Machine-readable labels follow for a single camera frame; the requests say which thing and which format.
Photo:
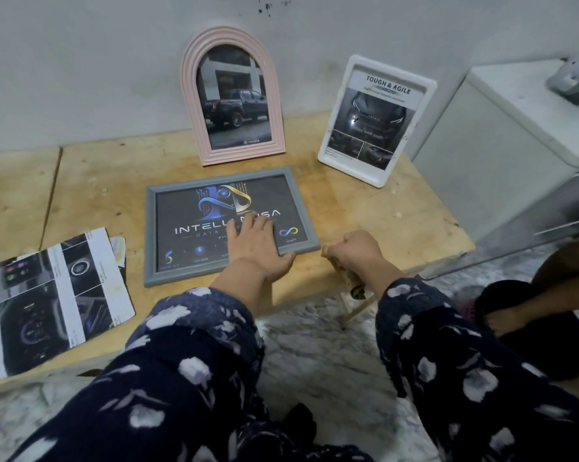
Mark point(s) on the person's left hand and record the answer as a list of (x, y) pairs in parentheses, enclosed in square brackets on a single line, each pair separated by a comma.
[(258, 245)]

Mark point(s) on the arched car dashboard print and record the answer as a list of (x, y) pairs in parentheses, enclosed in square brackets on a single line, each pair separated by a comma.
[(53, 303)]

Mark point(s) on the person's right foot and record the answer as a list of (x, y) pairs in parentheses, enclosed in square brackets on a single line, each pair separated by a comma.
[(300, 423)]

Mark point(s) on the grey picture frame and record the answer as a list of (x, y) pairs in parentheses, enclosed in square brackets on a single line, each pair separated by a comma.
[(150, 235)]

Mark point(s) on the white grey handheld device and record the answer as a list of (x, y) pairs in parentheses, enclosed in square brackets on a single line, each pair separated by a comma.
[(576, 79)]

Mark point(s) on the brown wiping cloth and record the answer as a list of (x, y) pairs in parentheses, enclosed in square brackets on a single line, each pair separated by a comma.
[(354, 286)]

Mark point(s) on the black car brochure print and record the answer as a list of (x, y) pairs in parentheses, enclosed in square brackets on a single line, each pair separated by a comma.
[(371, 120)]

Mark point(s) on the person's right forearm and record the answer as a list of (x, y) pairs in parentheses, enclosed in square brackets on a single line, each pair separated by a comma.
[(463, 370)]

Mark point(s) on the person's left forearm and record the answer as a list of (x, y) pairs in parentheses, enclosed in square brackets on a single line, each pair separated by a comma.
[(174, 380)]

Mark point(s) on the person's right hand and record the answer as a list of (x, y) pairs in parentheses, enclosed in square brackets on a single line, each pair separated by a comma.
[(361, 254)]

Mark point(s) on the white cabinet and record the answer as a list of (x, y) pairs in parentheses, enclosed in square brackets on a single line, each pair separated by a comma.
[(487, 158)]

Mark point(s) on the white picture frame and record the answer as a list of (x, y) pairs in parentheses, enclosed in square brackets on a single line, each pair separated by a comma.
[(330, 129)]

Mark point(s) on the pink arched picture frame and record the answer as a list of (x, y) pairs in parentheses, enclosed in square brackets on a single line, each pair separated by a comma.
[(231, 35)]

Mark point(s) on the person's dark floral dress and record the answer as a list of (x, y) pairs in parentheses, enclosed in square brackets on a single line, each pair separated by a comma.
[(280, 449)]

